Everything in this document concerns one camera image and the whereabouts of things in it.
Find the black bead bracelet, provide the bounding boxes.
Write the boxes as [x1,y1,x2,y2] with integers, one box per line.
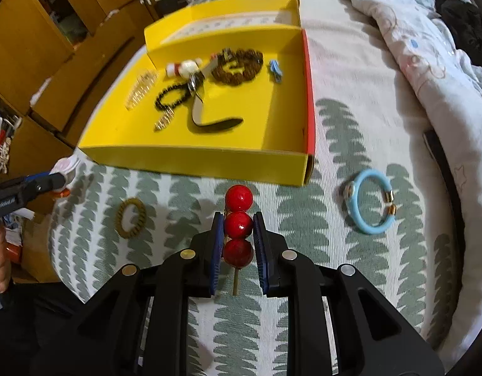
[154,82,194,111]

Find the blue hair clip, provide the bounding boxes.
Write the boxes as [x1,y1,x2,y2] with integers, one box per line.
[268,60,285,84]

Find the brown hair tie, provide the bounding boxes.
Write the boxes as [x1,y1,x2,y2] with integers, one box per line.
[116,199,148,239]

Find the leaf print bed sheet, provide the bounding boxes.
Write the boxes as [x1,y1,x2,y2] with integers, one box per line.
[49,0,461,376]

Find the brown cardboard box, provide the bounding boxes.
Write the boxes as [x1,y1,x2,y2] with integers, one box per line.
[12,204,63,285]

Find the yellow cardboard box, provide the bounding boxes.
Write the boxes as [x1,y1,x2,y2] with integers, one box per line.
[77,27,316,187]

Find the black strap wristwatch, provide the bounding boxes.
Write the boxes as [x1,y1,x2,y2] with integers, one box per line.
[186,72,243,130]

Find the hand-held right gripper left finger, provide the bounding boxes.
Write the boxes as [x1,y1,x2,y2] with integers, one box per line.
[29,211,226,376]

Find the yellow wooden cabinet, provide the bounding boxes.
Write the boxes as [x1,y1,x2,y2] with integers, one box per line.
[0,0,187,157]

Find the white printed quilt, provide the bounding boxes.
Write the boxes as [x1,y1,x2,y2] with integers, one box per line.
[331,0,482,220]

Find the black cloth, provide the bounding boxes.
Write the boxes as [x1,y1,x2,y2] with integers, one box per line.
[434,0,482,91]

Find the brown bead bracelet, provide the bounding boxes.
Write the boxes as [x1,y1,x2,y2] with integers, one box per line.
[211,48,264,85]

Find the yellow box lid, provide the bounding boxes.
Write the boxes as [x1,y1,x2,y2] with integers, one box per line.
[144,0,302,55]

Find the red and white cords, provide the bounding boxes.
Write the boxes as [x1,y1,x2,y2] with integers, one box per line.
[0,112,14,185]

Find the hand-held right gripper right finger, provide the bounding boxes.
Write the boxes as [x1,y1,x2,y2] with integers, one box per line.
[252,211,445,376]

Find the light blue bangle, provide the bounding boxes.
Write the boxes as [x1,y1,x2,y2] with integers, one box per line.
[341,169,398,235]

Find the red bead hairpin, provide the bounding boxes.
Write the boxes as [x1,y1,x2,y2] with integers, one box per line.
[224,185,255,296]

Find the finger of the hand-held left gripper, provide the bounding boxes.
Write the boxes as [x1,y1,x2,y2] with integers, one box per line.
[14,172,67,204]

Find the white garlic santa-hat clip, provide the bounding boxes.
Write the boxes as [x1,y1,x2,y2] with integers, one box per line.
[165,60,204,79]

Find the silver spring charm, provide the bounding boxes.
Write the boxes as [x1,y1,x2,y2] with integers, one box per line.
[154,106,176,132]

